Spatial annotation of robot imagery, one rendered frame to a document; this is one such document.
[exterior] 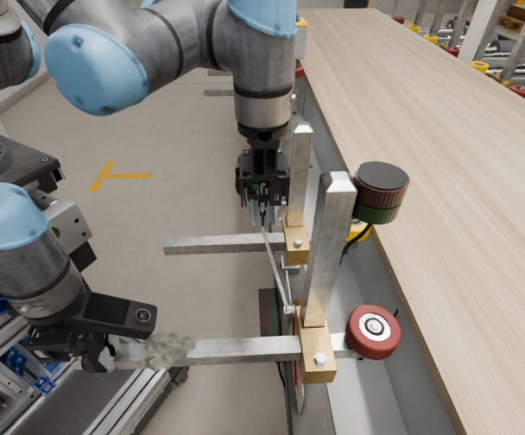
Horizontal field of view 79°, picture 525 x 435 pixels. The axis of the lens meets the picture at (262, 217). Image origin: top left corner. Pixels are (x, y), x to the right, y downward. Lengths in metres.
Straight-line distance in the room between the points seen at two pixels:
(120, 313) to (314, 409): 0.40
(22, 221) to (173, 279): 1.43
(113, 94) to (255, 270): 1.50
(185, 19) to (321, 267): 0.34
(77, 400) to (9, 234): 1.03
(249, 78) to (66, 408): 1.21
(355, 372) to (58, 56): 0.77
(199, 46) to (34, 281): 0.31
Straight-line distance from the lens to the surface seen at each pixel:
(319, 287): 0.48
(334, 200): 0.36
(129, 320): 0.50
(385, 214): 0.38
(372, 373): 0.85
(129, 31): 0.35
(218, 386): 1.47
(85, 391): 1.37
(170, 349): 0.57
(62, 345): 0.53
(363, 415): 0.81
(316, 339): 0.57
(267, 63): 0.39
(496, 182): 0.99
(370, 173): 0.38
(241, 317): 1.59
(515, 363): 0.63
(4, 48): 0.74
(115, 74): 0.32
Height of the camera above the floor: 1.37
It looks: 42 degrees down
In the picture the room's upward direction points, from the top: straight up
